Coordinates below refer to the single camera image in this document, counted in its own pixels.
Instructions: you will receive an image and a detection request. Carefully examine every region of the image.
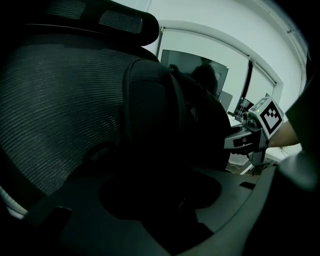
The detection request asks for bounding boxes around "black window pillar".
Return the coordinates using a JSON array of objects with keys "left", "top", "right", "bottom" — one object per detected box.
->
[{"left": 241, "top": 55, "right": 254, "bottom": 111}]

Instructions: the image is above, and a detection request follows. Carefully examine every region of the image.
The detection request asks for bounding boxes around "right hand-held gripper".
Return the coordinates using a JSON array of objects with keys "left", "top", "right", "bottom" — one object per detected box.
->
[{"left": 223, "top": 96, "right": 286, "bottom": 171}]

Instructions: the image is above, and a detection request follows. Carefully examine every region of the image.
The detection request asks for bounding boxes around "wide black monitor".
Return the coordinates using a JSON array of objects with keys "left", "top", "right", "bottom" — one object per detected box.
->
[{"left": 159, "top": 49, "right": 230, "bottom": 101}]

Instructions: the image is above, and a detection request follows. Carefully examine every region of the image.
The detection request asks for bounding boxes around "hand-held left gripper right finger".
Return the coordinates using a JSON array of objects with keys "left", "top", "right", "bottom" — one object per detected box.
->
[{"left": 193, "top": 165, "right": 276, "bottom": 236}]

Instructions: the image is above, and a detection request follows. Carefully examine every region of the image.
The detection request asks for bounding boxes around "small black monitor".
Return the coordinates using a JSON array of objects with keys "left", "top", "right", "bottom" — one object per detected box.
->
[{"left": 234, "top": 98, "right": 256, "bottom": 116}]

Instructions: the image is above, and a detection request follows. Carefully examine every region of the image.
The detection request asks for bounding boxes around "black mesh office chair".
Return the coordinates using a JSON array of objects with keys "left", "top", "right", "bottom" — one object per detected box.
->
[{"left": 0, "top": 0, "right": 161, "bottom": 221}]

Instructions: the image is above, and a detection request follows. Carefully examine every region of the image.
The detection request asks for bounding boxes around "person's dark clothing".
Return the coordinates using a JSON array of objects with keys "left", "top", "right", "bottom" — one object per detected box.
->
[{"left": 284, "top": 56, "right": 320, "bottom": 157}]

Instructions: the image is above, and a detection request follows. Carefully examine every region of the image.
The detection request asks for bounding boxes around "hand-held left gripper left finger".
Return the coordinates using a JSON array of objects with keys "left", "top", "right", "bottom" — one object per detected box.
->
[{"left": 22, "top": 171, "right": 171, "bottom": 256}]

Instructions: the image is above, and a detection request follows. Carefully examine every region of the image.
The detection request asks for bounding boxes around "narrow white roller shade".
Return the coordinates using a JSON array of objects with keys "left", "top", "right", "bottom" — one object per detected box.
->
[{"left": 247, "top": 64, "right": 277, "bottom": 107}]

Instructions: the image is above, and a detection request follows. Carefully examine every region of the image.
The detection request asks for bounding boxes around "black backpack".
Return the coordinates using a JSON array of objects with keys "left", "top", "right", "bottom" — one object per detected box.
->
[{"left": 98, "top": 58, "right": 233, "bottom": 251}]

